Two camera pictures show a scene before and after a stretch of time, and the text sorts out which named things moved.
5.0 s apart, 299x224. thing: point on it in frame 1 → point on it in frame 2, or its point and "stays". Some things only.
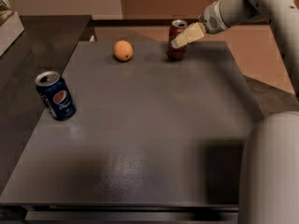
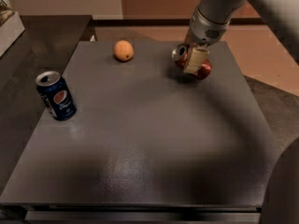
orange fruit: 122,50 stays
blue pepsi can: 56,95 stays
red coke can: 177,29 → 179,54
